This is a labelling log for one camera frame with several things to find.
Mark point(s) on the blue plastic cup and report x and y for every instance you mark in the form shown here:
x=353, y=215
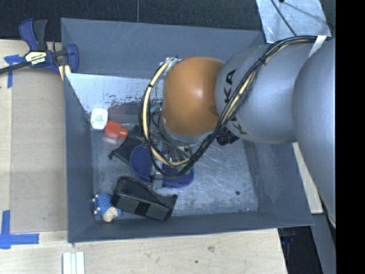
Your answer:
x=141, y=161

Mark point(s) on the black flat pouch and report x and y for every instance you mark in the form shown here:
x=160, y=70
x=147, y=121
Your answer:
x=127, y=150

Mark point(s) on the grey metal bin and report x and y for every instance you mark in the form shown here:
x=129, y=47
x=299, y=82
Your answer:
x=222, y=181

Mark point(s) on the white small packet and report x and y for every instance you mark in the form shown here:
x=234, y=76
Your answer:
x=99, y=118

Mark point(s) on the blue toy hedgehog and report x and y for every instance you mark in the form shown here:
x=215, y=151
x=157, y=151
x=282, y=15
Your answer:
x=104, y=203

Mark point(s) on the pale brown flat board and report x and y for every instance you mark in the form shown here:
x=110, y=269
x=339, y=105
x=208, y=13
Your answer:
x=37, y=153

